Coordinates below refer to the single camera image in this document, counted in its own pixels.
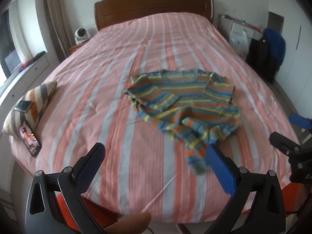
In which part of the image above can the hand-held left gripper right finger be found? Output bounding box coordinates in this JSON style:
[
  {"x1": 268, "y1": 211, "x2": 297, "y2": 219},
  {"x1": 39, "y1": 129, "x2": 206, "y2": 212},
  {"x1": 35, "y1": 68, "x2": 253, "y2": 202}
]
[{"x1": 205, "y1": 143, "x2": 287, "y2": 234}]

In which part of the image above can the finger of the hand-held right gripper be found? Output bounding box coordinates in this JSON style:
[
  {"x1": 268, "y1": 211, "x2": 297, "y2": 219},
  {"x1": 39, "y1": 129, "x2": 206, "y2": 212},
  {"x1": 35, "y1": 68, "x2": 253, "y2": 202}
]
[
  {"x1": 289, "y1": 113, "x2": 312, "y2": 129},
  {"x1": 269, "y1": 132, "x2": 303, "y2": 157}
]

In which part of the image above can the blue garment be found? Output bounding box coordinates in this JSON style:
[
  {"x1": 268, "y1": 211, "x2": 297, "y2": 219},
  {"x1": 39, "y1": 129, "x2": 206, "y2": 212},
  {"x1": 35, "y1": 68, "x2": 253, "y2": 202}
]
[{"x1": 263, "y1": 28, "x2": 286, "y2": 67}]

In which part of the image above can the pale smartphone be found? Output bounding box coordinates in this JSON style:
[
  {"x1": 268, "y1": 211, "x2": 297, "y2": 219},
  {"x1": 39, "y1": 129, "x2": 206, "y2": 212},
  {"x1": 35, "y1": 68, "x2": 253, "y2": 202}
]
[{"x1": 14, "y1": 100, "x2": 33, "y2": 113}]

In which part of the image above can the striped knit sweater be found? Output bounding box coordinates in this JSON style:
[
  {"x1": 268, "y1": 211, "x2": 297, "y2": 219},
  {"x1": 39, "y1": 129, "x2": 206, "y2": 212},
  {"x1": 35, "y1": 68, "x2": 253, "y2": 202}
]
[{"x1": 124, "y1": 69, "x2": 242, "y2": 175}]

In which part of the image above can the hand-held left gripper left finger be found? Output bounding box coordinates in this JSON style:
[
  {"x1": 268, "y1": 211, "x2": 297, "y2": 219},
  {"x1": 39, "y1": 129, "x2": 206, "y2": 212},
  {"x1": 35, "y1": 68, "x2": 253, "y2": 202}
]
[{"x1": 24, "y1": 142, "x2": 108, "y2": 234}]

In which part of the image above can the white plastic bag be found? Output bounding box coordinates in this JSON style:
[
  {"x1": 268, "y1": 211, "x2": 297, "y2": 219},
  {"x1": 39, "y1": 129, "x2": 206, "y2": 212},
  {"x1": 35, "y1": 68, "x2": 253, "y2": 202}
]
[{"x1": 229, "y1": 22, "x2": 249, "y2": 57}]

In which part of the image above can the pink striped bed sheet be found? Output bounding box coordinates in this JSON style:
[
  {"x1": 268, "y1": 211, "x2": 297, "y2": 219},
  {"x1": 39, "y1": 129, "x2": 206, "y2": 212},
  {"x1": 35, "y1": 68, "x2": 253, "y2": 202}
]
[{"x1": 9, "y1": 12, "x2": 301, "y2": 223}]

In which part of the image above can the black smartphone with lit screen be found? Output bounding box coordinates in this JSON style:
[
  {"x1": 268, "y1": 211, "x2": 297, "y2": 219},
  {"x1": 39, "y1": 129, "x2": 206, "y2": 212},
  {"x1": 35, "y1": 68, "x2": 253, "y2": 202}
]
[{"x1": 19, "y1": 121, "x2": 42, "y2": 157}]

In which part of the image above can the striped pillow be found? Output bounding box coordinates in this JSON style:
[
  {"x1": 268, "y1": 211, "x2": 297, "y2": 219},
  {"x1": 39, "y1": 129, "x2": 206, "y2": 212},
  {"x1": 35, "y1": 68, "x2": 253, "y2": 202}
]
[{"x1": 2, "y1": 81, "x2": 58, "y2": 137}]

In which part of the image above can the beige curtain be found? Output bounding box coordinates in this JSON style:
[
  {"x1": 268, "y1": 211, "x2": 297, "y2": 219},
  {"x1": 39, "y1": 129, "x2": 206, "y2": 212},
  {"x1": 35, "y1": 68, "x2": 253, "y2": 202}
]
[{"x1": 45, "y1": 0, "x2": 74, "y2": 59}]

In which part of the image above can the brown wooden headboard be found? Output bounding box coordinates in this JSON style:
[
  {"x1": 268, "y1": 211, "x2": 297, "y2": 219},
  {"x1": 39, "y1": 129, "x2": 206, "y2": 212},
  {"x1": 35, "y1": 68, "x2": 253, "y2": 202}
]
[{"x1": 94, "y1": 0, "x2": 215, "y2": 32}]

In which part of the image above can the wooden nightstand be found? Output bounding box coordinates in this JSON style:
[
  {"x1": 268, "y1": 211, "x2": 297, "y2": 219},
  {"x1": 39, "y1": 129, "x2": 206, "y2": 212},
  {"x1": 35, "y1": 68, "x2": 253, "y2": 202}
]
[{"x1": 69, "y1": 43, "x2": 86, "y2": 54}]

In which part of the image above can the white security camera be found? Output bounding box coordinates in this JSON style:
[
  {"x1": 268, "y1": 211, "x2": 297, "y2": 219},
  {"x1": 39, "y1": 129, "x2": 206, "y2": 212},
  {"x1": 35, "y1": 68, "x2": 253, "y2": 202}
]
[{"x1": 74, "y1": 28, "x2": 91, "y2": 45}]

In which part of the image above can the brown wooden stool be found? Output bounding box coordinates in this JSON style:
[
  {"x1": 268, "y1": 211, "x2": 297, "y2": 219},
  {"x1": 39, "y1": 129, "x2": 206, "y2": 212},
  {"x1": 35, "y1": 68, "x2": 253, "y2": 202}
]
[{"x1": 102, "y1": 211, "x2": 152, "y2": 234}]

